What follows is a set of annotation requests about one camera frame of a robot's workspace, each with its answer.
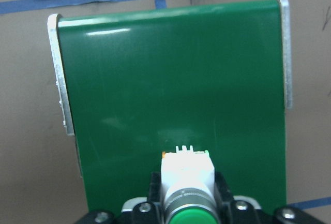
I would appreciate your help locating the green push button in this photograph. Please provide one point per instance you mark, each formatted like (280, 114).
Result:
(187, 167)

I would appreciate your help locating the green belt conveyor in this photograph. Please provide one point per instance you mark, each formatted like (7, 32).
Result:
(168, 79)

